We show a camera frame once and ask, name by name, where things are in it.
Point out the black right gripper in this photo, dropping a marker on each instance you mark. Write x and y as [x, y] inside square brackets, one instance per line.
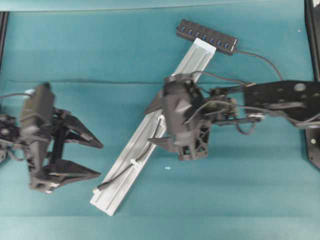
[212, 107]

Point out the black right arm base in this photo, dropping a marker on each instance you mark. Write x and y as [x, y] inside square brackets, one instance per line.
[312, 137]

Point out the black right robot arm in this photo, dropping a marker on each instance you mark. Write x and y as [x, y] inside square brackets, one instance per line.
[190, 111]

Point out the black USB hub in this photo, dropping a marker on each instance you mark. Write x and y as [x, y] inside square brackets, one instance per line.
[191, 31]

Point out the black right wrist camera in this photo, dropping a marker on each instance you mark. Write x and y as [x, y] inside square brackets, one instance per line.
[179, 101]

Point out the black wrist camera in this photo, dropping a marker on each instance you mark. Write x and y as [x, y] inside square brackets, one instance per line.
[36, 127]
[179, 101]

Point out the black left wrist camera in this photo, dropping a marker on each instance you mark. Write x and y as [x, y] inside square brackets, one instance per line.
[36, 127]

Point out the aluminium extrusion rail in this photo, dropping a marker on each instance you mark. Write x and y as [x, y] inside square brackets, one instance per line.
[108, 196]

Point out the black metal frame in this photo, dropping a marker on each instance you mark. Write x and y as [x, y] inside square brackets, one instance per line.
[312, 23]

